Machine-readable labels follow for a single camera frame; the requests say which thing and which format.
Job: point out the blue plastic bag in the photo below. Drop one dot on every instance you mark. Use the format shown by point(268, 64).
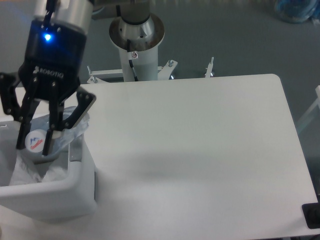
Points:
point(296, 11)

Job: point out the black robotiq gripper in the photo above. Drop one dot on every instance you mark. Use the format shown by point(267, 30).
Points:
point(52, 54)

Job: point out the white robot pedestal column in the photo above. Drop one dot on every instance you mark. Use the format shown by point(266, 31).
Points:
point(137, 44)

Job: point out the clear plastic wrapper bag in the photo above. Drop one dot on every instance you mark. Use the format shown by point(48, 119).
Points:
point(16, 169)

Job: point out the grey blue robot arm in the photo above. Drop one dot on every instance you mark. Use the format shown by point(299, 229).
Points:
point(77, 14)

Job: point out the white trash can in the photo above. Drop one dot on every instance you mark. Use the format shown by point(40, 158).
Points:
point(73, 196)

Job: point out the black device at edge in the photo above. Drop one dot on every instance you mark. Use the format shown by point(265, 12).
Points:
point(311, 212)

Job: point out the white pedestal base frame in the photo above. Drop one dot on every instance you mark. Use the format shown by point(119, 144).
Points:
point(162, 73)

